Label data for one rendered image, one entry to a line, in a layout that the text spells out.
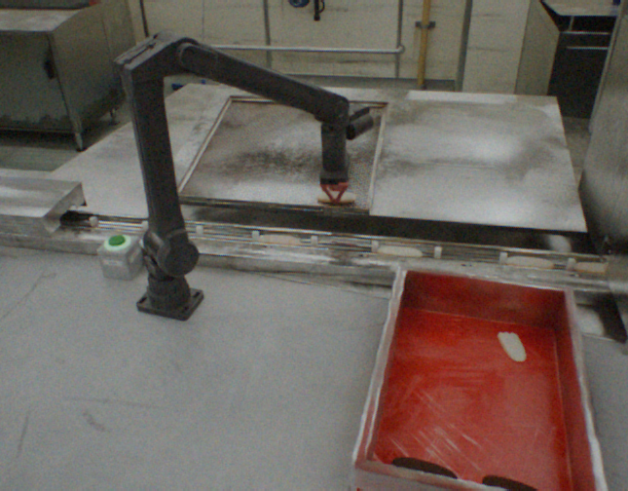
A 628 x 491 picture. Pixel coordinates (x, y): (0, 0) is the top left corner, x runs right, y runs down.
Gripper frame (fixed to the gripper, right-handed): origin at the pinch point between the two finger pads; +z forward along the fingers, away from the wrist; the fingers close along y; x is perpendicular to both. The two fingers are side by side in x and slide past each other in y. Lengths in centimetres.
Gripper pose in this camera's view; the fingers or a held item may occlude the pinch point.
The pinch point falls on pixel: (335, 195)
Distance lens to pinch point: 140.4
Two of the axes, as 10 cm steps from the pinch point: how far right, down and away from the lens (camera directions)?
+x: -9.9, -0.3, 1.2
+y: 1.1, -6.9, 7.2
